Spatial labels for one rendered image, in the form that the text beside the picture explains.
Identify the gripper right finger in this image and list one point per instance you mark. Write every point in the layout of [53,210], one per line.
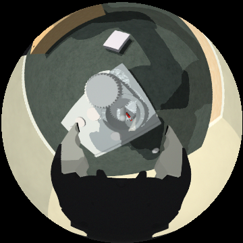
[173,166]

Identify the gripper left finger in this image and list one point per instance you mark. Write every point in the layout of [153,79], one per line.
[69,163]

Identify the grey toothed gear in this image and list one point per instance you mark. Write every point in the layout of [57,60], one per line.
[130,106]

